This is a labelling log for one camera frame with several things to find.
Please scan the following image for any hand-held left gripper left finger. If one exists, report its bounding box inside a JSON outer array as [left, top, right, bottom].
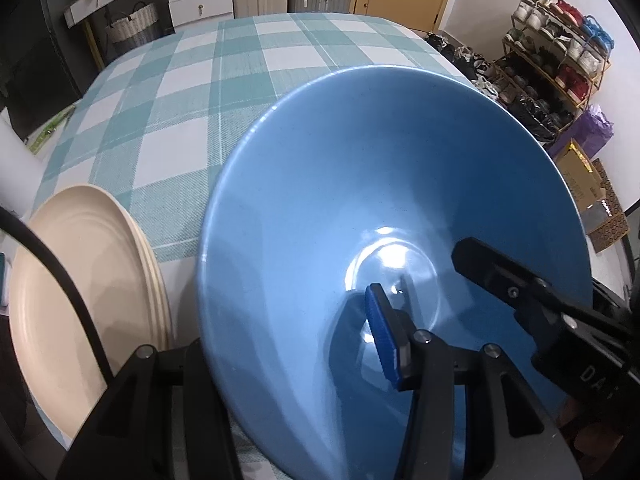
[[57, 337, 244, 480]]

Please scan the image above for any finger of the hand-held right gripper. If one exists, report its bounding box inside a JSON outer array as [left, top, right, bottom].
[[451, 237, 592, 342]]

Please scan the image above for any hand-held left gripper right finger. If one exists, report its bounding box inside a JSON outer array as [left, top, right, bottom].
[[364, 283, 583, 480]]

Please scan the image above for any blue bowl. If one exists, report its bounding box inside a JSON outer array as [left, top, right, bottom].
[[196, 65, 593, 480]]

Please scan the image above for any large cream plate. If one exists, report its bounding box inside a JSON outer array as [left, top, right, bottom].
[[9, 185, 167, 441]]

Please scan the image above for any cardboard box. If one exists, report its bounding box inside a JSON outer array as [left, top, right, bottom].
[[555, 140, 632, 254]]

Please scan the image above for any purple bag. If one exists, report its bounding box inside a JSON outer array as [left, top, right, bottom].
[[547, 105, 616, 159]]

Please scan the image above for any pile of shoes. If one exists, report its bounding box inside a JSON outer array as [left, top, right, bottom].
[[424, 31, 502, 102]]

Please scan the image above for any wooden shoe rack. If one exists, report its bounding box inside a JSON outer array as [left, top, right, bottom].
[[492, 0, 614, 144]]

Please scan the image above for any teal checked tablecloth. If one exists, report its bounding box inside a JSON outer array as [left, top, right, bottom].
[[25, 12, 591, 480]]

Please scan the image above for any green packet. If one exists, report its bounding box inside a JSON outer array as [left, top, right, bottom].
[[30, 106, 72, 154]]

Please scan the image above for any woven basket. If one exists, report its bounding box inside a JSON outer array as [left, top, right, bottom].
[[104, 2, 164, 59]]

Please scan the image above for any thick black cable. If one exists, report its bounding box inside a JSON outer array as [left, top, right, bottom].
[[0, 205, 115, 382]]

